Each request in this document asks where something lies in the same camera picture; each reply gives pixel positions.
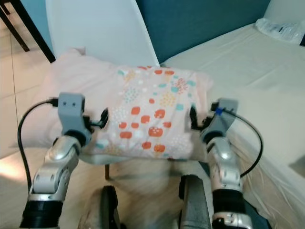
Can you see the grey robot left leg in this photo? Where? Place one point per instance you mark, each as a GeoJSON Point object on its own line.
{"type": "Point", "coordinates": [100, 210]}

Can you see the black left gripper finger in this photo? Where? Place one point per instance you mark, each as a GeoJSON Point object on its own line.
{"type": "Point", "coordinates": [103, 118]}

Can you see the cream sheeted mattress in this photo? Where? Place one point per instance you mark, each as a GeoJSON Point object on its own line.
{"type": "Point", "coordinates": [243, 76]}

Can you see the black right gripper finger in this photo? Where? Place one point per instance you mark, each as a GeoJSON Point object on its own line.
{"type": "Point", "coordinates": [194, 117]}

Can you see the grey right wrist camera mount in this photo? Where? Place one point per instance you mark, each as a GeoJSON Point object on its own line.
{"type": "Point", "coordinates": [221, 121]}

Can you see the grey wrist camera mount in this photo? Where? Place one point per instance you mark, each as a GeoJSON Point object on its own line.
{"type": "Point", "coordinates": [221, 121]}
{"type": "Point", "coordinates": [71, 112]}

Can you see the blue fabric headboard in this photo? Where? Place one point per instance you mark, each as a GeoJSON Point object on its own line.
{"type": "Point", "coordinates": [200, 24]}

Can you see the grey robot right leg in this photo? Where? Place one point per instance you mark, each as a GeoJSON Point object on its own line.
{"type": "Point", "coordinates": [195, 205]}

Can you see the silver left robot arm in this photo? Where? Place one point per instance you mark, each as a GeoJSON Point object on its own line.
{"type": "Point", "coordinates": [52, 171]}

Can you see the grey robot leg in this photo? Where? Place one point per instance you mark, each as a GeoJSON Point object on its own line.
{"type": "Point", "coordinates": [100, 210]}
{"type": "Point", "coordinates": [195, 205]}

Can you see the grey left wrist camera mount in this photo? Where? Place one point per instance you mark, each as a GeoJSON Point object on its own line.
{"type": "Point", "coordinates": [71, 112]}

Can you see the clear plastic packet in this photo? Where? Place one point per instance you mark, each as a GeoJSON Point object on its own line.
{"type": "Point", "coordinates": [281, 31]}

